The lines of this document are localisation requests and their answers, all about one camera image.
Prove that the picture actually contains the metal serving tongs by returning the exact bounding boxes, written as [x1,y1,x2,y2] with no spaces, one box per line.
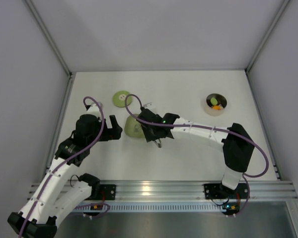
[154,139,162,148]

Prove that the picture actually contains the green round lid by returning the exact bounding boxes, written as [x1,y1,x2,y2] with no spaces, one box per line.
[112,90,132,108]

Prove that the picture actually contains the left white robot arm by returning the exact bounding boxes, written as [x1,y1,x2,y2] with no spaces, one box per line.
[7,100,122,238]

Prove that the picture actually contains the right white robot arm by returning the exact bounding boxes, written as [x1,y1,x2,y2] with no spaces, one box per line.
[137,105,255,191]

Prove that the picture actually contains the green square lunch box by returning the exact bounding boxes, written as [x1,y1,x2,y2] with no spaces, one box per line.
[124,116,145,139]

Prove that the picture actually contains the metal bowl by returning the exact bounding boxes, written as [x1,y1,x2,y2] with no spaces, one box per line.
[204,93,227,116]

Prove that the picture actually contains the left black base bracket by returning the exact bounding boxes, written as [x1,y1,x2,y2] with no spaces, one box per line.
[88,184,116,201]

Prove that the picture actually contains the black base bracket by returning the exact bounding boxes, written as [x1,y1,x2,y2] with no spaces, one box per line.
[88,184,116,201]
[203,182,249,200]

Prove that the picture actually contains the white slotted cable duct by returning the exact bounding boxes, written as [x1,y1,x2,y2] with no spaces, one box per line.
[78,203,226,213]

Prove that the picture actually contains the left aluminium frame post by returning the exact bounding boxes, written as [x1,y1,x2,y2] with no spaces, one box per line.
[22,0,73,78]

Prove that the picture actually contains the aluminium frame post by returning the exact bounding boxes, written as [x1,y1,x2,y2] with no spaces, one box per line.
[244,0,292,76]
[22,0,73,78]

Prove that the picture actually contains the right black base bracket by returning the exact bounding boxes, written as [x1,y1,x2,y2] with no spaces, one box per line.
[203,182,249,200]

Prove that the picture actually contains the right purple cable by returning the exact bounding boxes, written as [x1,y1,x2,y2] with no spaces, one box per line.
[124,93,269,219]

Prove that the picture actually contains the aluminium mounting rail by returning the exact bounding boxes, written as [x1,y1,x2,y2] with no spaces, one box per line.
[27,180,298,202]

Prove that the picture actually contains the right aluminium frame post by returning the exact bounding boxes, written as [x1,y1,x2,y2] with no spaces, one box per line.
[244,0,292,76]

